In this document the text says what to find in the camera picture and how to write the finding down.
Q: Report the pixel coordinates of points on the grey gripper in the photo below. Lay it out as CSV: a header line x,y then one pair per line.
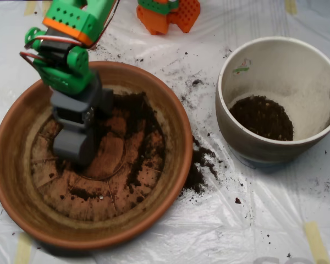
x,y
71,114

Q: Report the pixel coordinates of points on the dark soil pile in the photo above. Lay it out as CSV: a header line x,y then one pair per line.
x,y
143,121

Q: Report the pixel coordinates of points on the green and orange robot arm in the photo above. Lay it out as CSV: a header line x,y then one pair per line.
x,y
63,77

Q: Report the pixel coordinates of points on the orange honeycomb robot base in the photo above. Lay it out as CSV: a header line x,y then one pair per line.
x,y
188,13

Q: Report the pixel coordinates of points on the terracotta plant saucer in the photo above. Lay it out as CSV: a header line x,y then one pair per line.
x,y
13,165

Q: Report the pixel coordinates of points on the spilled soil heap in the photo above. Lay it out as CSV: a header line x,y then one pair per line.
x,y
198,176

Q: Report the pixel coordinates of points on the small dark brown food crumb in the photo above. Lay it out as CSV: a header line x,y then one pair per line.
x,y
237,200

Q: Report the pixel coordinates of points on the white ceramic pot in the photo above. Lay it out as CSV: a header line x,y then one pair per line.
x,y
291,68

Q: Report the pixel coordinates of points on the beige masking tape strip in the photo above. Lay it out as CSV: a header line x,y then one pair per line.
x,y
290,6
22,250
30,8
45,5
316,242

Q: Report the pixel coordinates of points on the clear plastic cover sheet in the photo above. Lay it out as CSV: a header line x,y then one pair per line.
x,y
236,233

